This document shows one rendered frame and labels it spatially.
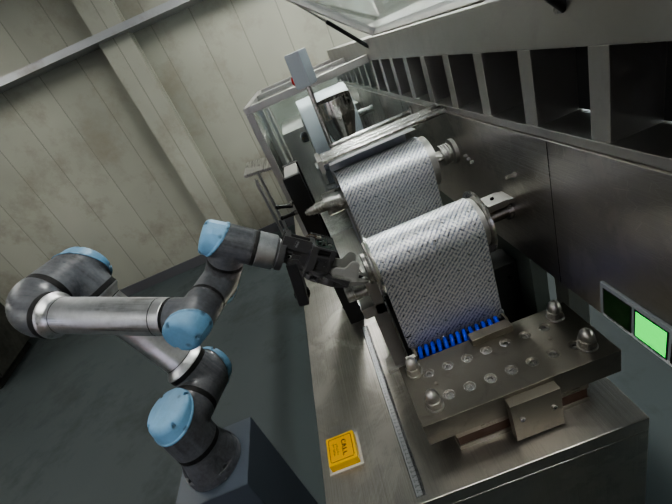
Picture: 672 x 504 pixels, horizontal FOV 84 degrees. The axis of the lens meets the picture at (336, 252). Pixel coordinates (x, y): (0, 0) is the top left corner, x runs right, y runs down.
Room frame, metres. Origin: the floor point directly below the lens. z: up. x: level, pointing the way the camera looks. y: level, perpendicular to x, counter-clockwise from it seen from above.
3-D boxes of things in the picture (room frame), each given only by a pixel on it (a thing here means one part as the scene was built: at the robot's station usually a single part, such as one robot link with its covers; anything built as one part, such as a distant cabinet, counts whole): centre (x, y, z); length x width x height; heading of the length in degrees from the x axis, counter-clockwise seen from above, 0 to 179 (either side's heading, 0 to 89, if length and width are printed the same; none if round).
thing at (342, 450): (0.57, 0.18, 0.91); 0.07 x 0.07 x 0.02; 87
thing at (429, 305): (0.65, -0.18, 1.13); 0.23 x 0.01 x 0.18; 87
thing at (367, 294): (0.75, -0.03, 1.05); 0.06 x 0.05 x 0.31; 87
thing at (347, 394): (1.65, -0.15, 0.88); 2.52 x 0.66 x 0.04; 177
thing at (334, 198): (0.97, -0.06, 1.34); 0.06 x 0.06 x 0.06; 87
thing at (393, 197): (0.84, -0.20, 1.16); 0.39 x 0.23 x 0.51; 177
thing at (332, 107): (1.43, -0.21, 1.50); 0.14 x 0.14 x 0.06
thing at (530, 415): (0.43, -0.23, 0.97); 0.10 x 0.03 x 0.11; 87
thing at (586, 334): (0.47, -0.38, 1.05); 0.04 x 0.04 x 0.04
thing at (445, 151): (0.95, -0.37, 1.34); 0.07 x 0.07 x 0.07; 87
